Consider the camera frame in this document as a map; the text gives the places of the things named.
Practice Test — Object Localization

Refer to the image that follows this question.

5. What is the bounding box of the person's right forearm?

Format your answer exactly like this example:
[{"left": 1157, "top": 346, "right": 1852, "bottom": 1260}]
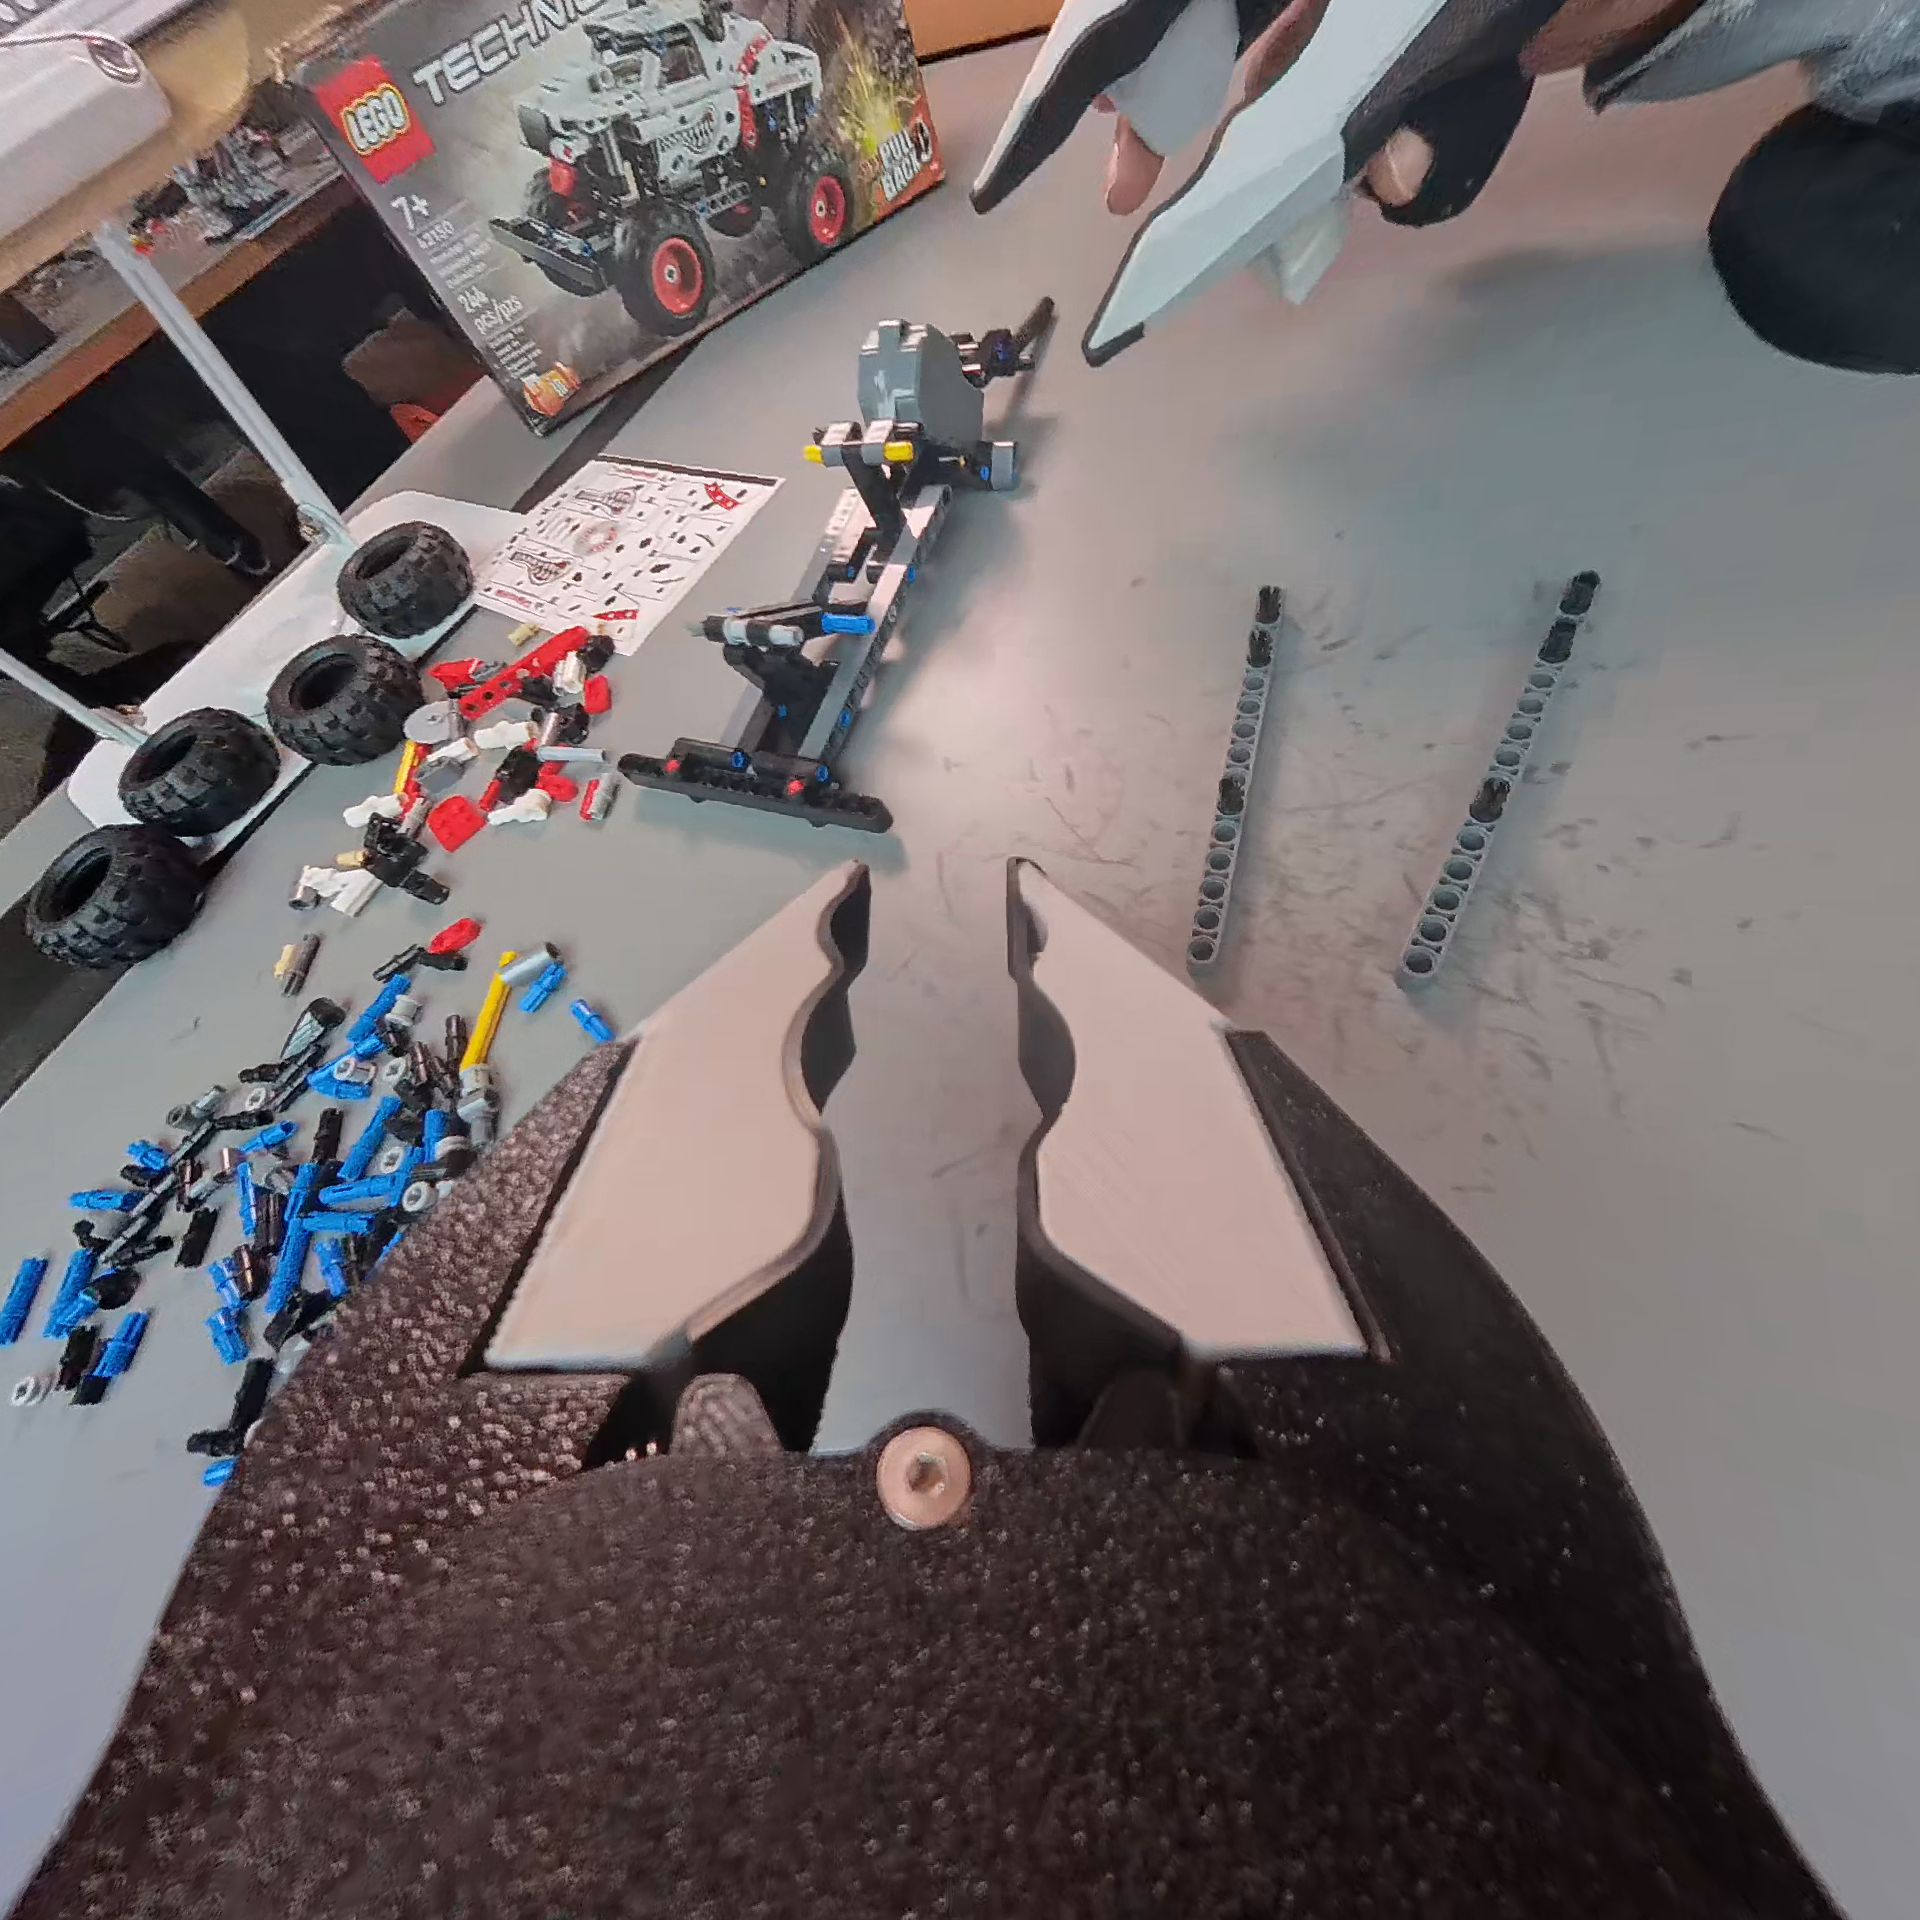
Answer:
[{"left": 1546, "top": 0, "right": 1920, "bottom": 120}]

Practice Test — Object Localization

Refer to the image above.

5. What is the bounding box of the pile of blue black pins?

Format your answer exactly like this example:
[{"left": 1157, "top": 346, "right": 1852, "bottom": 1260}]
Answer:
[{"left": 7, "top": 914, "right": 520, "bottom": 1489}]

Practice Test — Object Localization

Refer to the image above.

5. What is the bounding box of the toy truck set box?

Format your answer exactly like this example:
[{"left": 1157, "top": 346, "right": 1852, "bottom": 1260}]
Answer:
[{"left": 293, "top": 0, "right": 951, "bottom": 436}]

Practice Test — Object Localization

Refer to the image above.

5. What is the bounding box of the metal stand pole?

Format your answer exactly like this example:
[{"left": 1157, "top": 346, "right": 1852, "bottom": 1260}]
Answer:
[
  {"left": 90, "top": 224, "right": 351, "bottom": 545},
  {"left": 0, "top": 644, "right": 145, "bottom": 748}
]

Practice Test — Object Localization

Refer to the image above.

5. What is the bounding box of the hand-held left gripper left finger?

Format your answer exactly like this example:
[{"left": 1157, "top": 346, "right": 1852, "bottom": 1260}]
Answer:
[{"left": 481, "top": 861, "right": 875, "bottom": 1449}]

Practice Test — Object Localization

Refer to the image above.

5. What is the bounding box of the yellow axle rod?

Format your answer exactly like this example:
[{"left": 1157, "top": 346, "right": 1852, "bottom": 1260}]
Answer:
[{"left": 457, "top": 948, "right": 522, "bottom": 1074}]

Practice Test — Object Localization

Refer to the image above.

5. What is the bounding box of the person's right hand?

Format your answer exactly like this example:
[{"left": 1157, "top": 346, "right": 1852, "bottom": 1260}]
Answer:
[{"left": 1100, "top": 0, "right": 1577, "bottom": 230}]

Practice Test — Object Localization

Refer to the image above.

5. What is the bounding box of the white sticker sheet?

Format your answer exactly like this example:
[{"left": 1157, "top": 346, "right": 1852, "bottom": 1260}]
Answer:
[{"left": 472, "top": 456, "right": 787, "bottom": 656}]

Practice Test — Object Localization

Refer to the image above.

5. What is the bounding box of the wood-edged grey table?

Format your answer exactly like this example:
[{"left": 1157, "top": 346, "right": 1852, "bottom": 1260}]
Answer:
[{"left": 907, "top": 0, "right": 1089, "bottom": 62}]

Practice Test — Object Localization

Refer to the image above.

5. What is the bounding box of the pile of toy brick pieces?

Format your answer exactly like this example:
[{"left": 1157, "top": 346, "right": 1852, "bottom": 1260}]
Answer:
[{"left": 287, "top": 627, "right": 620, "bottom": 922}]

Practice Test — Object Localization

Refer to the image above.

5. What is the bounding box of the long grey beam with pins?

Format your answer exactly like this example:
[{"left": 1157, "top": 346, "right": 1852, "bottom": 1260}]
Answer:
[{"left": 1395, "top": 570, "right": 1605, "bottom": 993}]

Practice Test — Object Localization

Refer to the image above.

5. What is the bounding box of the white flat box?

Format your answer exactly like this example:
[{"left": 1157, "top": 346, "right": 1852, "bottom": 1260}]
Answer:
[{"left": 0, "top": 0, "right": 173, "bottom": 244}]

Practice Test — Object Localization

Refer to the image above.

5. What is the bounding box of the long grey perforated beam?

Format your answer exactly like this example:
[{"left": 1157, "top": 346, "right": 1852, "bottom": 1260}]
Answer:
[{"left": 1188, "top": 585, "right": 1287, "bottom": 977}]

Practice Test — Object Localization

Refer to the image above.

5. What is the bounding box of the toy truck chassis assembly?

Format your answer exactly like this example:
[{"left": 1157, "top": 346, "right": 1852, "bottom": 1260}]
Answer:
[{"left": 618, "top": 296, "right": 1058, "bottom": 834}]

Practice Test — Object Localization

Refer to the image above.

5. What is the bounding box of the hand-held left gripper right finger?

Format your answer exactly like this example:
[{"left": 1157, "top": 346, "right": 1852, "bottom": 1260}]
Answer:
[{"left": 1001, "top": 857, "right": 1373, "bottom": 1449}]

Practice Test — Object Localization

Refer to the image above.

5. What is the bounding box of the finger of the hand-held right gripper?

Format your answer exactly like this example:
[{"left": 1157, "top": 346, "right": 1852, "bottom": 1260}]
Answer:
[
  {"left": 1084, "top": 0, "right": 1449, "bottom": 365},
  {"left": 972, "top": 0, "right": 1157, "bottom": 214}
]

